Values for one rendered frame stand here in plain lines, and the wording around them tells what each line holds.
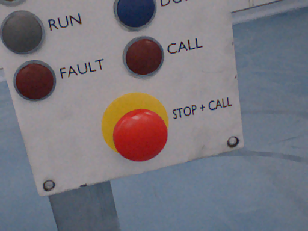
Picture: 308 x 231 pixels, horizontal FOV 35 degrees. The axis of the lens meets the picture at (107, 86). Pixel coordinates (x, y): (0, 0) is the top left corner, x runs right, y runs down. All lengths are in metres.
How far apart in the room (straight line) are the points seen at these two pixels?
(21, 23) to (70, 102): 0.07
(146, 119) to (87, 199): 0.15
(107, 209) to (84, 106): 0.15
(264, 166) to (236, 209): 0.32
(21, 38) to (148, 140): 0.11
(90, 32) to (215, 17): 0.09
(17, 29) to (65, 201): 0.19
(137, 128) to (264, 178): 1.79
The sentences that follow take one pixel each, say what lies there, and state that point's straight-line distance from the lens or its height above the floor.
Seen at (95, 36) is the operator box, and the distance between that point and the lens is 0.34.
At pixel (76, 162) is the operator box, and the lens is 0.38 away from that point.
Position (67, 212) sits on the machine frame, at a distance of 0.47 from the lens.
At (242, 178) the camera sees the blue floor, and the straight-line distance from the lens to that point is 2.12.
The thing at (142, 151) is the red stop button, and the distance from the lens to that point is 0.35.
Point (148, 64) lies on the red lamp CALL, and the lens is 0.35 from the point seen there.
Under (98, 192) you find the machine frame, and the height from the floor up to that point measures 0.90.
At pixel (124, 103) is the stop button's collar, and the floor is 1.01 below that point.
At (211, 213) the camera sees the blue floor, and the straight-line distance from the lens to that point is 1.94.
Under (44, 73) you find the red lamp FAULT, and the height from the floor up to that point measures 1.05.
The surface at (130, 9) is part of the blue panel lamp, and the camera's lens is 0.33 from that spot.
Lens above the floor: 1.15
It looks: 20 degrees down
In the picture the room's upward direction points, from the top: 11 degrees counter-clockwise
